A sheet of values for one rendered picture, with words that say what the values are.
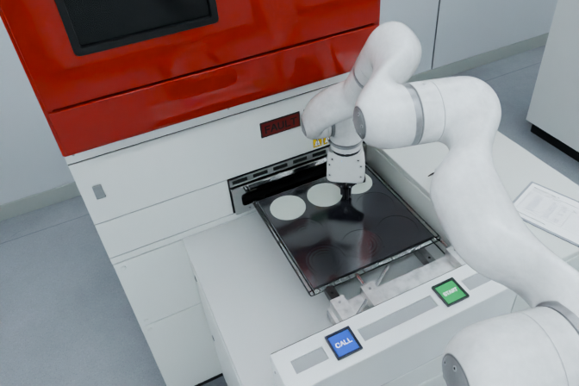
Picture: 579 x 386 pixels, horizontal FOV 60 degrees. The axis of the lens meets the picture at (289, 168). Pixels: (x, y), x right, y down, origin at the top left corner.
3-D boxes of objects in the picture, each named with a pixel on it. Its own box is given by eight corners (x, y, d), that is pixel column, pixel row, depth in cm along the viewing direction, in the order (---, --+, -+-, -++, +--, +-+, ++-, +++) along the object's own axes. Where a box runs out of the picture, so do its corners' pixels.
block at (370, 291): (359, 294, 118) (360, 286, 116) (372, 288, 118) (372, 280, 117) (378, 320, 112) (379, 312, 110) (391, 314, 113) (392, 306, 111)
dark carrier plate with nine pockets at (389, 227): (258, 202, 143) (258, 201, 142) (362, 164, 153) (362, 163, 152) (313, 289, 118) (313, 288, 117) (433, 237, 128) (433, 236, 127)
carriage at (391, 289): (326, 316, 117) (326, 308, 115) (453, 258, 127) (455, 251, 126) (344, 344, 111) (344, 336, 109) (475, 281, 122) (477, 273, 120)
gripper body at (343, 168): (324, 151, 128) (326, 184, 135) (364, 153, 126) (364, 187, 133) (327, 134, 134) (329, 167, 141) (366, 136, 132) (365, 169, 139)
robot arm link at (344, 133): (333, 150, 124) (367, 142, 126) (332, 104, 116) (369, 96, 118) (321, 132, 131) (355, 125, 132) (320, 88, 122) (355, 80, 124)
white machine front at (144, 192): (110, 258, 140) (59, 143, 115) (362, 167, 163) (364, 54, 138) (112, 266, 138) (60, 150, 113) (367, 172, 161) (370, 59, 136)
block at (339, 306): (330, 308, 115) (329, 299, 113) (342, 301, 116) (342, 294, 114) (347, 334, 109) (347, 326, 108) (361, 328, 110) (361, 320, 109)
